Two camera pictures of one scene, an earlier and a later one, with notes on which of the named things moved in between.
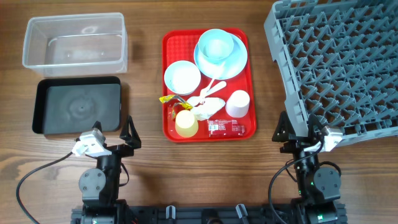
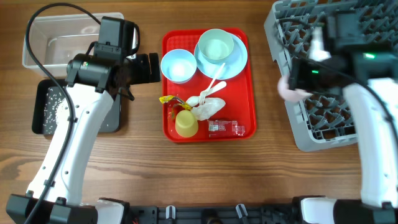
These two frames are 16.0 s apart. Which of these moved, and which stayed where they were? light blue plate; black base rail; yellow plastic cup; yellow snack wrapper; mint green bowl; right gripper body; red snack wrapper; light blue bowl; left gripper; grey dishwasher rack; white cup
Moved: white cup; right gripper body; light blue bowl; left gripper
Stayed: mint green bowl; light blue plate; yellow plastic cup; yellow snack wrapper; grey dishwasher rack; black base rail; red snack wrapper
